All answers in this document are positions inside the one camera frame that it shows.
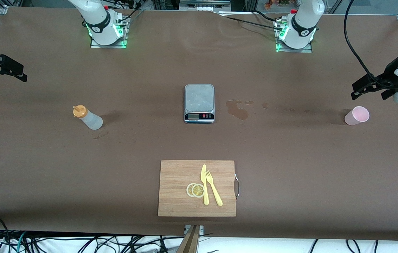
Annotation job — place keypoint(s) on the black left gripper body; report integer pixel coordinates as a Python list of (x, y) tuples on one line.
[(389, 75)]

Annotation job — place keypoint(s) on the pink plastic cup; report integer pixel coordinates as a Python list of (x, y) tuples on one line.
[(355, 117)]

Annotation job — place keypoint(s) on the clear sauce bottle orange cap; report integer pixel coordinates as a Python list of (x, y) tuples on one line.
[(91, 121)]

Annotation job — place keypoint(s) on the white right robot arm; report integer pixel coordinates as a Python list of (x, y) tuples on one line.
[(97, 21)]

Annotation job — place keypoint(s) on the brown sauce spill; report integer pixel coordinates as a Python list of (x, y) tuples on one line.
[(239, 111)]

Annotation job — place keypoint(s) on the silver digital kitchen scale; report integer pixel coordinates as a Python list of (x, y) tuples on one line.
[(199, 98)]

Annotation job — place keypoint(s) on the grey power strip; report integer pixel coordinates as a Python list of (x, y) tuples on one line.
[(206, 7)]

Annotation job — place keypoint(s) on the yellow plastic fork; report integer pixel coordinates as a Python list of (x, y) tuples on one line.
[(216, 193)]

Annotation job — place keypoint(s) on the yellow plastic knife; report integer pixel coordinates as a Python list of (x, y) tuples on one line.
[(205, 196)]

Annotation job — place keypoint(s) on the lemon slice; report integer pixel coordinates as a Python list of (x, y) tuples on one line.
[(198, 190), (188, 190)]

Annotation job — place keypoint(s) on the wooden cutting board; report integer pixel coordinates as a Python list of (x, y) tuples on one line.
[(176, 189)]

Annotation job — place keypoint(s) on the aluminium corner bracket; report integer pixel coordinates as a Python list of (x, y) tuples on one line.
[(2, 10)]

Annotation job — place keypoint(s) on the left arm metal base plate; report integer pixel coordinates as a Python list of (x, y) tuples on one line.
[(308, 50)]

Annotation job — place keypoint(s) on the small metal table bracket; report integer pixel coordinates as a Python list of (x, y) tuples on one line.
[(201, 230)]

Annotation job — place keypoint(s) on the wooden post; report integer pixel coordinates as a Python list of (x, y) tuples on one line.
[(190, 242)]

